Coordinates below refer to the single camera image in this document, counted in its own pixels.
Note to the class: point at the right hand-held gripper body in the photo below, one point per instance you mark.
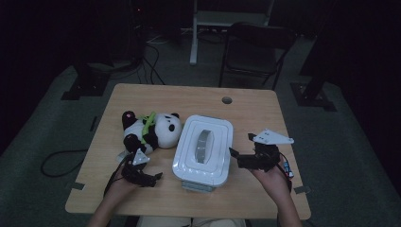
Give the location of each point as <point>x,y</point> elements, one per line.
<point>265,154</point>

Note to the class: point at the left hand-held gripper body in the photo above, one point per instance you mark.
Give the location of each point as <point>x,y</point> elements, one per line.
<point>135,175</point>

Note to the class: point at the clear plastic storage container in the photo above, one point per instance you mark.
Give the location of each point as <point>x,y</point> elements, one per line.
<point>198,188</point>

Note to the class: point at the panda plush toy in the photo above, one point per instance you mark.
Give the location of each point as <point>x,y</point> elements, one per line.
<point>165,130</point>

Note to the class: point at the person's left hand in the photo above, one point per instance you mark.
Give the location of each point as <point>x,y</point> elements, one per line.
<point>121,188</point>

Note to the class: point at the person's right hand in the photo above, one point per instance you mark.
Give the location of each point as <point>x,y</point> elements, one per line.
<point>275,183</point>

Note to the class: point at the colourful puzzle cube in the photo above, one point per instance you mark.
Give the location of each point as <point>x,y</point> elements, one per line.
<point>288,171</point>

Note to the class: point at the person's legs in light trousers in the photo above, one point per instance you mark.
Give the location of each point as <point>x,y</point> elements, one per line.
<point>164,222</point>

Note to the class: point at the grey tape piece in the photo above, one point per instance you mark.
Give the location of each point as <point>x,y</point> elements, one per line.
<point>302,189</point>
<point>78,186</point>

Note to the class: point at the black floor tape strip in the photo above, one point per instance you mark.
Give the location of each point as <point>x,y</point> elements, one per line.
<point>93,124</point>

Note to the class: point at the black stand with square base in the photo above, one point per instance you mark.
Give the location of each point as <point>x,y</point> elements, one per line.
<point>86,83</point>
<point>312,94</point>

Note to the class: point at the black folding chair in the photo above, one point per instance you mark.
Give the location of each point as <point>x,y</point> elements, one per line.
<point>255,47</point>

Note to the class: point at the white metal desk frame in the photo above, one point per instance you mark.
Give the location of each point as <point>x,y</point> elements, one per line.
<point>220,19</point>

